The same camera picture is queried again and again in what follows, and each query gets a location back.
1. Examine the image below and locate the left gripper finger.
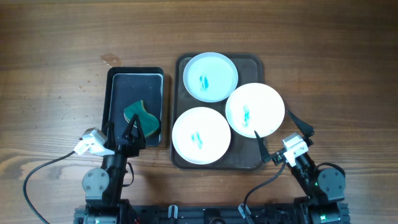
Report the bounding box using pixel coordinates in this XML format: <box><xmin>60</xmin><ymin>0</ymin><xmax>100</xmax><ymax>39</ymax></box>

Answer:
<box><xmin>122</xmin><ymin>114</ymin><xmax>146</xmax><ymax>146</ymax></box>
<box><xmin>104</xmin><ymin>121</ymin><xmax>116</xmax><ymax>147</ymax></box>

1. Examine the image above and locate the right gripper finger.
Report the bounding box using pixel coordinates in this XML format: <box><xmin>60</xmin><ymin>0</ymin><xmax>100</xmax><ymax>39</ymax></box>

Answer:
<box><xmin>254</xmin><ymin>131</ymin><xmax>270</xmax><ymax>162</ymax></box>
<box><xmin>287</xmin><ymin>110</ymin><xmax>315</xmax><ymax>138</ymax></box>

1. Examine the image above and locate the green yellow sponge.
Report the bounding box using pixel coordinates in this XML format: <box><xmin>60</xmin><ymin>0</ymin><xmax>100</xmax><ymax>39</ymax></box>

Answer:
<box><xmin>123</xmin><ymin>100</ymin><xmax>160</xmax><ymax>137</ymax></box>

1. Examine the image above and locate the white plate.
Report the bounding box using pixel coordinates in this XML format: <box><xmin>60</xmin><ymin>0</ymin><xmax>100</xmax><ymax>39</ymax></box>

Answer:
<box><xmin>183</xmin><ymin>52</ymin><xmax>239</xmax><ymax>103</ymax></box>
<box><xmin>172</xmin><ymin>107</ymin><xmax>231</xmax><ymax>165</ymax></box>
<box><xmin>225</xmin><ymin>83</ymin><xmax>285</xmax><ymax>138</ymax></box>

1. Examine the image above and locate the white plate top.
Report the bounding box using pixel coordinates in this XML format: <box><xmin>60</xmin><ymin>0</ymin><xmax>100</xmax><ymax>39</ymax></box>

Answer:
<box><xmin>183</xmin><ymin>52</ymin><xmax>239</xmax><ymax>103</ymax></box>

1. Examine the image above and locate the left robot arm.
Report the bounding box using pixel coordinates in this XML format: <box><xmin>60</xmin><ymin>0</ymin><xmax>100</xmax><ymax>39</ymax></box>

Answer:
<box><xmin>73</xmin><ymin>114</ymin><xmax>146</xmax><ymax>224</ymax></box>

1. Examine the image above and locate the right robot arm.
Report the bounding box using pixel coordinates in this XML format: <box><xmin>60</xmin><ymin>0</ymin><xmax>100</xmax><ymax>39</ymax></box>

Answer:
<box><xmin>241</xmin><ymin>111</ymin><xmax>349</xmax><ymax>223</ymax></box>

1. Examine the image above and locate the dark brown serving tray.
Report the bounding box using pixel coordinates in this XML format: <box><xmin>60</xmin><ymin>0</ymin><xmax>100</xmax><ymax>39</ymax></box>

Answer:
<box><xmin>170</xmin><ymin>52</ymin><xmax>264</xmax><ymax>171</ymax></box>

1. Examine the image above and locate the black water basin tray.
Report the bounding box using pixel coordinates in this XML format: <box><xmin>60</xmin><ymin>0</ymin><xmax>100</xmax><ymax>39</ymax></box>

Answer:
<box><xmin>102</xmin><ymin>67</ymin><xmax>164</xmax><ymax>145</ymax></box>

